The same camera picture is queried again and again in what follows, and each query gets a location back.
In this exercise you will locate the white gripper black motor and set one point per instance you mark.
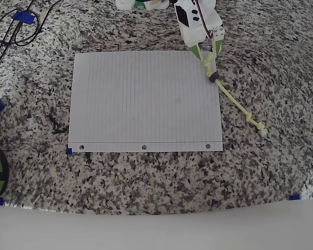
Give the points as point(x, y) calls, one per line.
point(195, 39)

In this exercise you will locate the lined paper sheet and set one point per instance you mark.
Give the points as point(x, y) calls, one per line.
point(146, 104)

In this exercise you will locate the green base plate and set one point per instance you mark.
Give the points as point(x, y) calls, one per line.
point(139, 3)

